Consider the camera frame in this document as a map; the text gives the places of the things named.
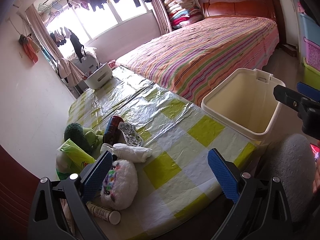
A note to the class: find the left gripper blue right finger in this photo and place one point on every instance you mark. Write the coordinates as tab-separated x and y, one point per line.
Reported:
226	173

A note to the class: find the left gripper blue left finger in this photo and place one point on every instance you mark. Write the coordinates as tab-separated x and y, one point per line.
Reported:
94	176

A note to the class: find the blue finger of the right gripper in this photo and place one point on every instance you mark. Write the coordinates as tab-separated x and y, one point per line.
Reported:
308	90
289	97

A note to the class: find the white fluffy plush toy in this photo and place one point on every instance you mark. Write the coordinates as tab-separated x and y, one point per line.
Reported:
119	186

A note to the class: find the green tissue pack bag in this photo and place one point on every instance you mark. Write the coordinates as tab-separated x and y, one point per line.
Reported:
70	159

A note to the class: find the dark green plush toy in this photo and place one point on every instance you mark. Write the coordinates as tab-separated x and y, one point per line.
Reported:
87	139

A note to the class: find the white tablet tube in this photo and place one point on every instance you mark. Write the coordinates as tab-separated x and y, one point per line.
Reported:
105	214

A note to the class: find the dark medicine bottle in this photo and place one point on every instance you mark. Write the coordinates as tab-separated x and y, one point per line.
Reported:
112	133

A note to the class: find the silver pill blister pack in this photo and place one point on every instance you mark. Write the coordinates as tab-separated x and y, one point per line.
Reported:
130	135

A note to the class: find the white plastic trash bin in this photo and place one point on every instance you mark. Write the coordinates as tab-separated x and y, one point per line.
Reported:
245	102

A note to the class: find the person's right hand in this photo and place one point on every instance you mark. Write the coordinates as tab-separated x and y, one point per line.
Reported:
316	182

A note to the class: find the green storage box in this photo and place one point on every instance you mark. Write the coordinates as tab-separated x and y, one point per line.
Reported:
311	75

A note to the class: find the purple plastic basket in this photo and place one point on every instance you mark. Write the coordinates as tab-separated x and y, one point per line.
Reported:
312	54

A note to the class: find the grey chair cushion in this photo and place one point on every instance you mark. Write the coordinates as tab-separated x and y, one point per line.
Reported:
291	159

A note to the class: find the blue storage box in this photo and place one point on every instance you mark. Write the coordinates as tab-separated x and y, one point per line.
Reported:
307	28

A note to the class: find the red wooden door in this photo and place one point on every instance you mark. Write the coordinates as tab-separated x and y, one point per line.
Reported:
18	187

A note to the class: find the white storage basket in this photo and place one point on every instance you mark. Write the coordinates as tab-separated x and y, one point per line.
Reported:
99	77

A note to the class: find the red wooden headboard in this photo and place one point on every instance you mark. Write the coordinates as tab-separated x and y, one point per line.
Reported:
270	9

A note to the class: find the striped bed cover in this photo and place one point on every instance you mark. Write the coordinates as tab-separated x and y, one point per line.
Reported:
193	60

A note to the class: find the left pink curtain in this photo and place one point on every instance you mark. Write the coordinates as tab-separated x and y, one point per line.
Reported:
67	69

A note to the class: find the pink curtain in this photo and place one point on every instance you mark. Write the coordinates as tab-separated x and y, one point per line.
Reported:
67	69
161	16

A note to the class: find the white washing machine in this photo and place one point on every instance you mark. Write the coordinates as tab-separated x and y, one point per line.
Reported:
87	65

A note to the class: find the stack of folded quilts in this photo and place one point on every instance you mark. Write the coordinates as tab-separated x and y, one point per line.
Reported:
182	13

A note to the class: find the right pink curtain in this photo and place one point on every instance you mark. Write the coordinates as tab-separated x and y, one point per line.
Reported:
161	16

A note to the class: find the orange cloth on wall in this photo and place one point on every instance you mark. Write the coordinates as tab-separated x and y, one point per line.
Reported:
27	45

